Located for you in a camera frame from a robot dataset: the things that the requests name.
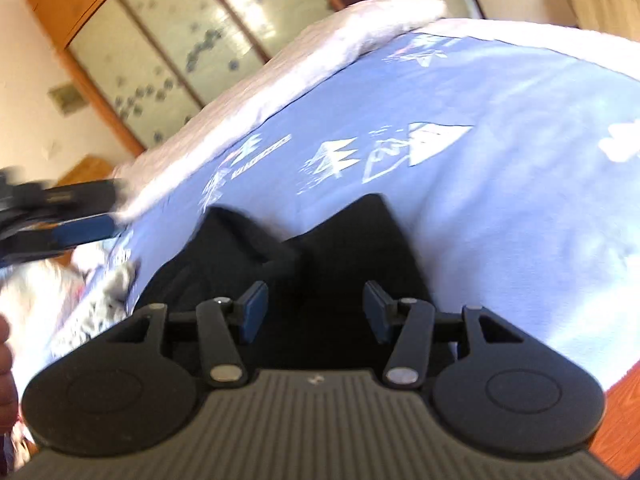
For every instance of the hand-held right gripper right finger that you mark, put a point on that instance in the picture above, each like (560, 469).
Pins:
(376, 310)

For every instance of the blue printed blanket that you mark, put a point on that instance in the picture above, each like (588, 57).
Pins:
(475, 185)

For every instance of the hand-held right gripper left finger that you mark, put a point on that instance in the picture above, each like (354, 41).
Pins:
(252, 310)

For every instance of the small wall picture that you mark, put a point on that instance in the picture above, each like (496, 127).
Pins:
(67, 98)

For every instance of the pale pink quilt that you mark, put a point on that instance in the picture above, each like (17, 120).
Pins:
(280, 80)

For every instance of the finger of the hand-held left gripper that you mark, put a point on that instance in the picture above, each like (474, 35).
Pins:
(87, 230)
(85, 194)

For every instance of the wooden nightstand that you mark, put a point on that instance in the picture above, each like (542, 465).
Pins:
(85, 171)

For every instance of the wooden wardrobe with glass doors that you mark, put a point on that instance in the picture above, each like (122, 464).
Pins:
(175, 45)

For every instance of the grey crumpled garment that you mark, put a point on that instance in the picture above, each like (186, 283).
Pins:
(107, 295)

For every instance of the black pants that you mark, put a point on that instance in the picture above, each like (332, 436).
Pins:
(320, 260)

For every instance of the floral pillow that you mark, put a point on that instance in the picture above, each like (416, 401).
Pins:
(40, 285)

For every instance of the person's left hand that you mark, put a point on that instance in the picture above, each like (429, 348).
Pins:
(5, 375)

